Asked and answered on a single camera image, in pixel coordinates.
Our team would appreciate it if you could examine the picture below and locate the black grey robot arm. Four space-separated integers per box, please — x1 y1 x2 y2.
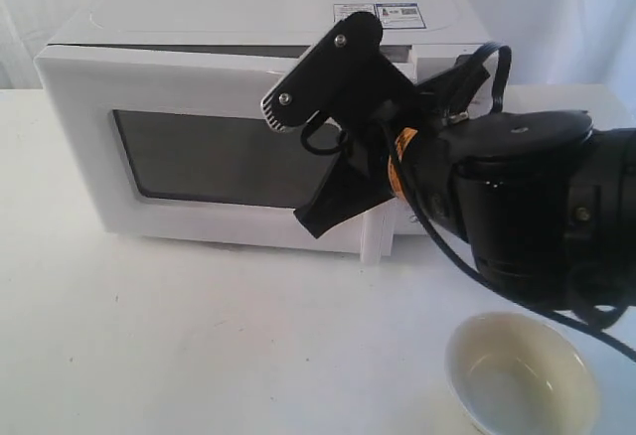
285 47 635 329

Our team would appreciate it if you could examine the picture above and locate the black camera cable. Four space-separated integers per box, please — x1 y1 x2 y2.
300 42 636 362

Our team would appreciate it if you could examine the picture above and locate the white ceramic bowl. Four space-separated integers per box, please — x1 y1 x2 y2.
444 312 600 434

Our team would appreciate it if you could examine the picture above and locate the white microwave door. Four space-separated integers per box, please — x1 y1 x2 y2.
36 45 396 263

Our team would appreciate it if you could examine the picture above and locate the white microwave oven body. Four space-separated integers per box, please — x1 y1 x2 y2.
46 0 488 79

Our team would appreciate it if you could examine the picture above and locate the blue white warning sticker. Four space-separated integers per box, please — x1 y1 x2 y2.
333 3 426 30

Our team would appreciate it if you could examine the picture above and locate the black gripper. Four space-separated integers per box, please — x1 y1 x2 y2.
293 55 490 238

